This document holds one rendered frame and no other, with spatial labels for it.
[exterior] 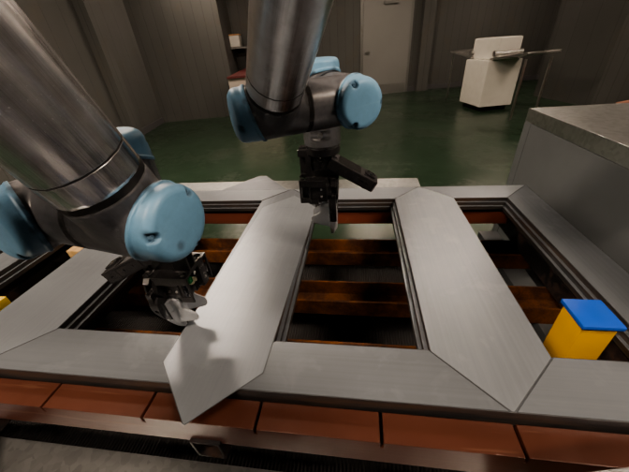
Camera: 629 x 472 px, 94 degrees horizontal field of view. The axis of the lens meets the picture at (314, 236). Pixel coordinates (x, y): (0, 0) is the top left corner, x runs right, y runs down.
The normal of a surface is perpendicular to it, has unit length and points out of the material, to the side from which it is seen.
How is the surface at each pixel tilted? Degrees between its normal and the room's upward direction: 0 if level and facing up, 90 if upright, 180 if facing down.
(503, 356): 0
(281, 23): 128
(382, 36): 90
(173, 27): 90
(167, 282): 90
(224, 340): 0
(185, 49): 90
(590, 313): 0
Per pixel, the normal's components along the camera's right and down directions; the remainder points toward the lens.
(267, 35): -0.44, 0.84
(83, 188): 0.46, 0.65
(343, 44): 0.07, 0.54
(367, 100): 0.41, 0.48
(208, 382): -0.07, -0.84
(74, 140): 0.85, 0.30
